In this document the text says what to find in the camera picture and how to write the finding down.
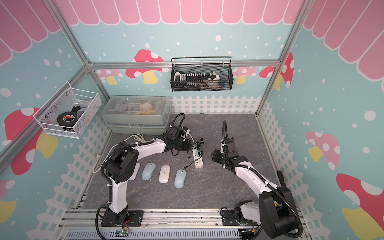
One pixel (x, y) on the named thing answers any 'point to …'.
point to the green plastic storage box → (140, 114)
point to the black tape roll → (68, 119)
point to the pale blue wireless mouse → (179, 181)
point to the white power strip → (198, 161)
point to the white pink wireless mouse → (164, 174)
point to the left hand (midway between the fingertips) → (192, 147)
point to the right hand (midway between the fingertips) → (213, 154)
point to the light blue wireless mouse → (148, 171)
